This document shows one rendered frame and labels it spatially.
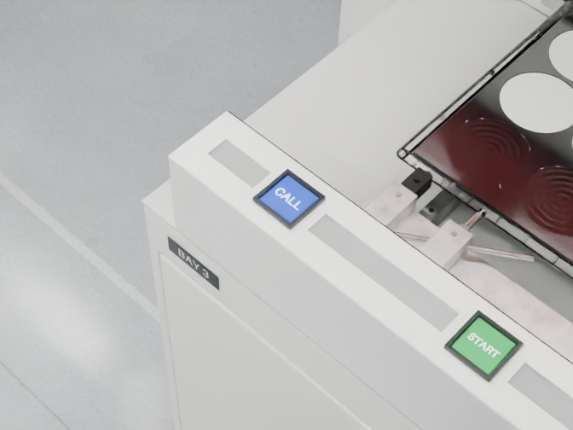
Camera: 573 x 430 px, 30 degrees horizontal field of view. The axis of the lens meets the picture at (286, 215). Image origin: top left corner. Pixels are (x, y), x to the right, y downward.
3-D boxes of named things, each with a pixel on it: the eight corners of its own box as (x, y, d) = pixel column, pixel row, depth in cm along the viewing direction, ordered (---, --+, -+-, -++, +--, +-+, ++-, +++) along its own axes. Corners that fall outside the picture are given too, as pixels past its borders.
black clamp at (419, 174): (416, 177, 127) (419, 163, 125) (431, 187, 127) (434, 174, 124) (397, 194, 126) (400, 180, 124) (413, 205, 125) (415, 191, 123)
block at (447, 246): (446, 232, 123) (450, 217, 121) (470, 249, 122) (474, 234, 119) (402, 275, 120) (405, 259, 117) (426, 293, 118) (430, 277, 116)
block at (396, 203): (392, 194, 126) (395, 178, 124) (415, 210, 125) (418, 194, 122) (348, 234, 123) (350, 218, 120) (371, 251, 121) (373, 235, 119)
